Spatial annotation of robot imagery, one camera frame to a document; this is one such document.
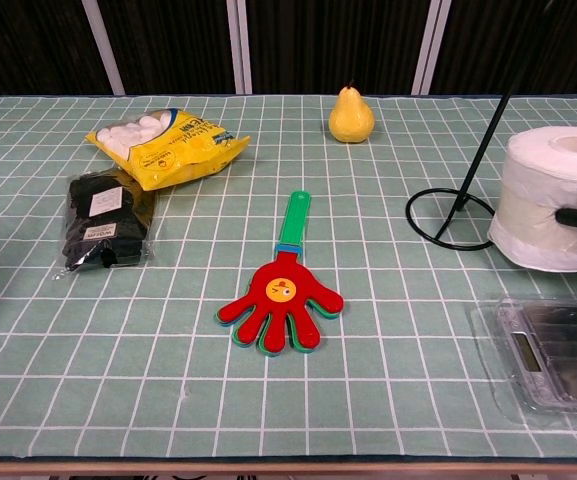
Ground white toilet paper roll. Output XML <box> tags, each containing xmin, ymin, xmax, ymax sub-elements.
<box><xmin>487</xmin><ymin>125</ymin><xmax>577</xmax><ymax>274</ymax></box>

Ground black wire roll holder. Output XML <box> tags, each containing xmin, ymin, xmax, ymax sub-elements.
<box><xmin>405</xmin><ymin>0</ymin><xmax>559</xmax><ymax>248</ymax></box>

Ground red green hand clapper toy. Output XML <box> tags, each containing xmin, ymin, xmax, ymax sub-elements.
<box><xmin>214</xmin><ymin>190</ymin><xmax>345</xmax><ymax>357</ymax></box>

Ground green checkered tablecloth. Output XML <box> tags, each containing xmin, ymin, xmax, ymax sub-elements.
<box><xmin>0</xmin><ymin>93</ymin><xmax>577</xmax><ymax>460</ymax></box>

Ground clear digital pocket scale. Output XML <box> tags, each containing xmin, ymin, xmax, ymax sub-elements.
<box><xmin>470</xmin><ymin>297</ymin><xmax>577</xmax><ymax>426</ymax></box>

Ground yellow pear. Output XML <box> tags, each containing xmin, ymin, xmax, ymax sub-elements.
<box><xmin>329</xmin><ymin>80</ymin><xmax>375</xmax><ymax>144</ymax></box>

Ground yellow cotton ball bag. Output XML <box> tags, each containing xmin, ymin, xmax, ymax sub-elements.
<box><xmin>84</xmin><ymin>107</ymin><xmax>252</xmax><ymax>192</ymax></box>

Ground black gloves in plastic bag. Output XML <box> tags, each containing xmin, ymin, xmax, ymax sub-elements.
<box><xmin>52</xmin><ymin>167</ymin><xmax>162</xmax><ymax>280</ymax></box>

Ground white vertical frame post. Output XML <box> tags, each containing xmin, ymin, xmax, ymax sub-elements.
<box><xmin>225</xmin><ymin>0</ymin><xmax>254</xmax><ymax>95</ymax></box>
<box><xmin>411</xmin><ymin>0</ymin><xmax>447</xmax><ymax>96</ymax></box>
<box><xmin>81</xmin><ymin>0</ymin><xmax>127</xmax><ymax>96</ymax></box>

